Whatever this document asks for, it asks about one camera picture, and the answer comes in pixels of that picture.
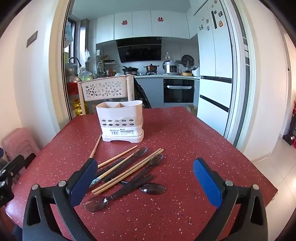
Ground red decoration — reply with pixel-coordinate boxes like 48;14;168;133
283;100;296;146

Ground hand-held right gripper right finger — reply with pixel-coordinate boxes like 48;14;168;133
193;158;267;241

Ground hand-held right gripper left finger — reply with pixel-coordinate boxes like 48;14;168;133
22;158;99;241

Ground white plastic utensil holder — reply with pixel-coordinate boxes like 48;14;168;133
95;100;144;142

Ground black built-in oven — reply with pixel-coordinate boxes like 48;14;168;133
163;78;195;104

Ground dark translucent plastic spoon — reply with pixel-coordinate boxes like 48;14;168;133
117;180;166;195
96;147;149;178
102;153;164;183
84;174;154;212

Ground grey wall switch panel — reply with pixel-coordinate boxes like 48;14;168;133
26;31;38;48

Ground dark bag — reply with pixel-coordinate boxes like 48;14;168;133
134;77;152;109

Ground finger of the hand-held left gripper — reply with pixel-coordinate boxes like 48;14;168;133
0;154;25;184

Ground metal stock pot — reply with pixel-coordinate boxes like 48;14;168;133
144;64;160;73

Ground round black rack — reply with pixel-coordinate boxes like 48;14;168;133
181;54;196;70

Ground silver rice cooker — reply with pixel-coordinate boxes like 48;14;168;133
163;60;181;75

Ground black range hood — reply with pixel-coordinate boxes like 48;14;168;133
116;37;163;63

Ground gold foil pack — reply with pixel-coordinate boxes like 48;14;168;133
73;98;89;116

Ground pink plastic stool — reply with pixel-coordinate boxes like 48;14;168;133
1;127;40;167

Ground spice rack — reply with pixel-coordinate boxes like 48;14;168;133
97;61;117;78

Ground white upper kitchen cabinets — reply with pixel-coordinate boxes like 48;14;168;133
95;10;197;44

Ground metal kettle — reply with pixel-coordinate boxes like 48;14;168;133
65;62;78;75

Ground white refrigerator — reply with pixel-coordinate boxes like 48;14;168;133
194;0;234;137

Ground white perforated basket cart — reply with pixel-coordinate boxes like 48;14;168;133
77;75;134;115

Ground bamboo chopstick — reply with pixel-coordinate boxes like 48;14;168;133
94;149;164;195
90;153;136;188
98;145;138;169
89;134;102;158
92;148;162;194

